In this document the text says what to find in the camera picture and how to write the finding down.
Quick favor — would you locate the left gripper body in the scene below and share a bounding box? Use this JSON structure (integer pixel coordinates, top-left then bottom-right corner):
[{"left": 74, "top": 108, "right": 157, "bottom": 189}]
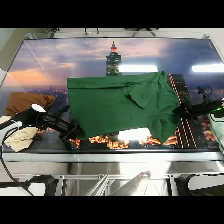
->
[{"left": 59, "top": 120, "right": 83, "bottom": 141}]

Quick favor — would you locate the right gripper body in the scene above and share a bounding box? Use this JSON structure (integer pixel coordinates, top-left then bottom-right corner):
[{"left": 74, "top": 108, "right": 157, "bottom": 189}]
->
[{"left": 172, "top": 104, "right": 197, "bottom": 120}]

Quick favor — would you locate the green T-shirt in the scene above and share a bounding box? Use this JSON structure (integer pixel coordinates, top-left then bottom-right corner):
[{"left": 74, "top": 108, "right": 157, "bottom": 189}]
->
[{"left": 66, "top": 70, "right": 181, "bottom": 144}]

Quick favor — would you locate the cream garment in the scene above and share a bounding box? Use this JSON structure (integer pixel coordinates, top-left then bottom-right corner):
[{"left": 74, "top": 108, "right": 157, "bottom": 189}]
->
[{"left": 0, "top": 115, "right": 39, "bottom": 153}]

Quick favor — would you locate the brown garment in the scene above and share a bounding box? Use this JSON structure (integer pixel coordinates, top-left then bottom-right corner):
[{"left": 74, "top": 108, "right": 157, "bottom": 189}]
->
[{"left": 4, "top": 91, "right": 57, "bottom": 117}]

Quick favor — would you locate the silver frame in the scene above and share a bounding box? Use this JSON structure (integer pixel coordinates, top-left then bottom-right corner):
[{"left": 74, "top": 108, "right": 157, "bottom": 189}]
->
[{"left": 0, "top": 151, "right": 224, "bottom": 197}]

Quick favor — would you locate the black cable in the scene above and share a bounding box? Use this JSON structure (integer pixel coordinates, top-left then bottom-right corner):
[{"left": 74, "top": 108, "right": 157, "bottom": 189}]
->
[{"left": 0, "top": 127, "right": 35, "bottom": 197}]

